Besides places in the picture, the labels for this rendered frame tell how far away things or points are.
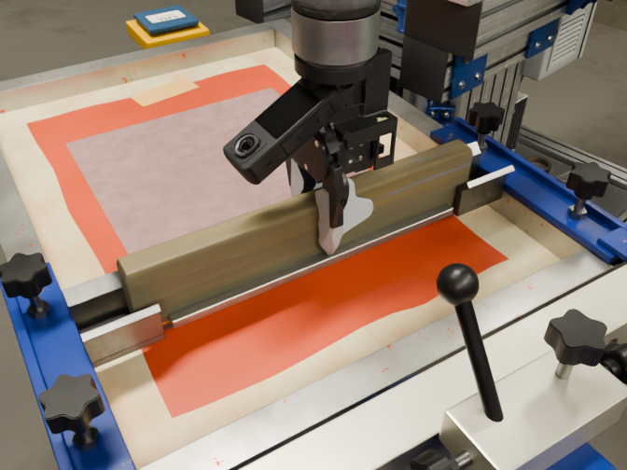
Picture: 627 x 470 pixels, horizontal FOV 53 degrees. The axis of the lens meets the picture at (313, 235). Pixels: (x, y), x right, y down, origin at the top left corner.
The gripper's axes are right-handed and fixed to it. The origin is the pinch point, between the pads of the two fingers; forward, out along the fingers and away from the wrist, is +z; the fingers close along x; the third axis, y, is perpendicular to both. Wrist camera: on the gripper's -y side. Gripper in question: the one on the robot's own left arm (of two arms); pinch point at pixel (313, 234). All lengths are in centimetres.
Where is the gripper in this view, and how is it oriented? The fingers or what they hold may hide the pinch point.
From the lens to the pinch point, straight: 67.9
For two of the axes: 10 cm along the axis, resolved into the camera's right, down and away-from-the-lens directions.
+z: 0.0, 7.7, 6.4
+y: 8.6, -3.3, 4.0
